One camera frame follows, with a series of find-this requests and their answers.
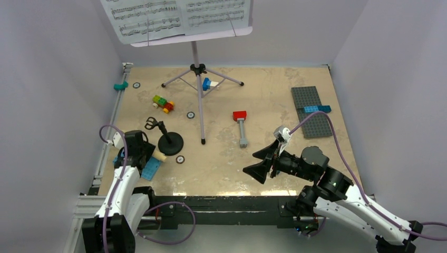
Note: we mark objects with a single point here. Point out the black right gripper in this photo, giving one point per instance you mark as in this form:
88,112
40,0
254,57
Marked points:
258,171

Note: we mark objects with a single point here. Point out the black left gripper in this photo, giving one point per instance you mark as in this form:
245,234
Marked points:
149,148

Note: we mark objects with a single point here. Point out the beige toy microphone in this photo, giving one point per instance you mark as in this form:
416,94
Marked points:
159,156

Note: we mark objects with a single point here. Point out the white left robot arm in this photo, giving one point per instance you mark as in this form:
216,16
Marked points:
114,225

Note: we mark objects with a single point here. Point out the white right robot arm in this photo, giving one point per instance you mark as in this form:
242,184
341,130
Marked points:
335,196

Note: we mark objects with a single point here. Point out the poker chip near front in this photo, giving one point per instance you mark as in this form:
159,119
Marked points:
180,159

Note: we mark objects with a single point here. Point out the poker chip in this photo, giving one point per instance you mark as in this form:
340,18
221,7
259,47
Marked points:
136,85
190,115
180,159

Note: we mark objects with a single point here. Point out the red and grey brick hammer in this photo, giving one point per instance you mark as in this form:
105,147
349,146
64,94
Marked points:
240,117

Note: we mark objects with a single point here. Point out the colourful brick toy car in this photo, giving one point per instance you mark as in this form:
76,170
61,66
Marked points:
160,102

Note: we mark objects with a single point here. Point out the dark grey brick baseplate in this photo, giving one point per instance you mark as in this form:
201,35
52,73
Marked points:
307,101

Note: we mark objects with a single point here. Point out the poker chip centre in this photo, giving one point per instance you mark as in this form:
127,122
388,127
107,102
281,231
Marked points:
190,115

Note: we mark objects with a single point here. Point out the blue brick on baseplate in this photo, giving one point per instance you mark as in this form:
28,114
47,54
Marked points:
315,108

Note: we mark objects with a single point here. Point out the poker chip far left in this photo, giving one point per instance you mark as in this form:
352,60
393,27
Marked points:
136,85

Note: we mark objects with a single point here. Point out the lilac music stand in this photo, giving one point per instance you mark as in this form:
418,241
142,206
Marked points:
197,68

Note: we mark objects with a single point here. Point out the sheet music pages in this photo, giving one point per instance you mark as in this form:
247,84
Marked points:
140,21

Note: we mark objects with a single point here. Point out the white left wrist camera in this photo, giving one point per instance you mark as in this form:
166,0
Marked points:
117,141

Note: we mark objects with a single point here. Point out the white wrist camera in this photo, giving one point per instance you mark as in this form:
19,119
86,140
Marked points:
117,141
282,134

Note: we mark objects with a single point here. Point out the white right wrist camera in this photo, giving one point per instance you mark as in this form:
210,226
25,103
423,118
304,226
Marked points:
282,134

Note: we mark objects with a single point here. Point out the black front base frame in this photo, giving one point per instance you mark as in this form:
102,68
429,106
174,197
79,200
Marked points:
279,211

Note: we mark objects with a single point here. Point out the teal clamp on rail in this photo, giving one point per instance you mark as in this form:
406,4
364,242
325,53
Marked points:
121,86

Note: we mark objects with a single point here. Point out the aluminium left side rail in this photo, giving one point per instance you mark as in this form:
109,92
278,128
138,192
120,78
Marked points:
74,242

